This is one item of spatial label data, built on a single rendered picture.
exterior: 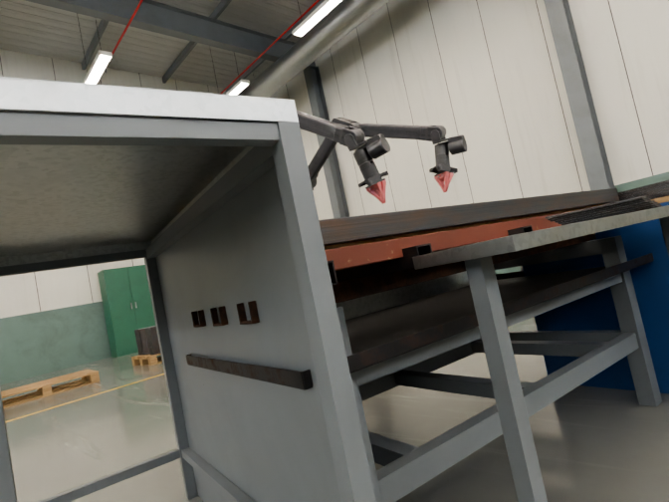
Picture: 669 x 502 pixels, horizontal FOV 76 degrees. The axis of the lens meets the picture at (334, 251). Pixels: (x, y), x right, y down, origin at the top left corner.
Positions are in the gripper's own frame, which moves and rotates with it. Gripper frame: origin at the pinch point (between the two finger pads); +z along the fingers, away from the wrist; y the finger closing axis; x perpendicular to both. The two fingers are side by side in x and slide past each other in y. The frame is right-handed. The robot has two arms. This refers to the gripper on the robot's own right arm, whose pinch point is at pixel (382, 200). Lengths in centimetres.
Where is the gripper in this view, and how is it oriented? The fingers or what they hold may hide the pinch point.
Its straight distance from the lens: 153.5
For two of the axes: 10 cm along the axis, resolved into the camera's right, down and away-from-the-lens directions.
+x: -5.2, 2.0, 8.3
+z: 4.2, 9.1, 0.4
